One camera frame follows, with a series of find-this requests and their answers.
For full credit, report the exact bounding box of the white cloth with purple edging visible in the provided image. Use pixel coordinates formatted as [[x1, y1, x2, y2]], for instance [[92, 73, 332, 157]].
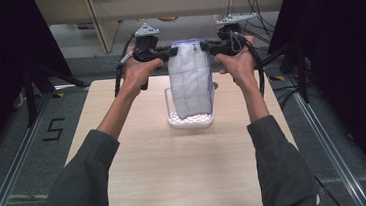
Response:
[[165, 36, 218, 121]]

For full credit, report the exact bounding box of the white wire rack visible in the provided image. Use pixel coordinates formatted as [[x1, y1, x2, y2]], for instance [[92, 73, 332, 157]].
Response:
[[163, 83, 216, 132]]

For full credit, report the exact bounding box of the beige cabinet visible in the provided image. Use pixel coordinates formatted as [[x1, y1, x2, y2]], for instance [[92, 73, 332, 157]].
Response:
[[34, 0, 294, 59]]

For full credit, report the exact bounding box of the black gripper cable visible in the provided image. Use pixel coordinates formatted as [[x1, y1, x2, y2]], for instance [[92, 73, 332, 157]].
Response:
[[109, 33, 142, 99], [238, 30, 269, 100]]

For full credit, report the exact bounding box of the person's left hand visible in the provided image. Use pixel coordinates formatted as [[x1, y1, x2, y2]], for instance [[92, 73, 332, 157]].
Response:
[[120, 44, 168, 100]]

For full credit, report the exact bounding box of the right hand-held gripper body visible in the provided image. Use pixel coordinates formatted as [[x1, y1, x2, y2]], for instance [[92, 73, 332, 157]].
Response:
[[213, 12, 251, 58]]

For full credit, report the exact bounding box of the person's right hand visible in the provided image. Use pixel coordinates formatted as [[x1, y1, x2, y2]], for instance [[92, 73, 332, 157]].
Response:
[[213, 34, 260, 90]]

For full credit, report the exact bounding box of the black tripod stand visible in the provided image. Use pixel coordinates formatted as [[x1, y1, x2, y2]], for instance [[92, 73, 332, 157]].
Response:
[[259, 41, 311, 108], [21, 59, 90, 129]]

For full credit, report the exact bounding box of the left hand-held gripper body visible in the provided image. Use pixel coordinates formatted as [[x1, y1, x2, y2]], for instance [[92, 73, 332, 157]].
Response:
[[129, 20, 168, 64]]

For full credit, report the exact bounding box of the bundle of black cables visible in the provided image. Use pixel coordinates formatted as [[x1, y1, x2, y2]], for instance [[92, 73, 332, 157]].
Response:
[[237, 0, 283, 36]]

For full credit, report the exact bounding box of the metal floor rail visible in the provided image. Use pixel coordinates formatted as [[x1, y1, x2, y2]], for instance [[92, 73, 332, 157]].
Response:
[[283, 67, 366, 206], [0, 92, 63, 206]]

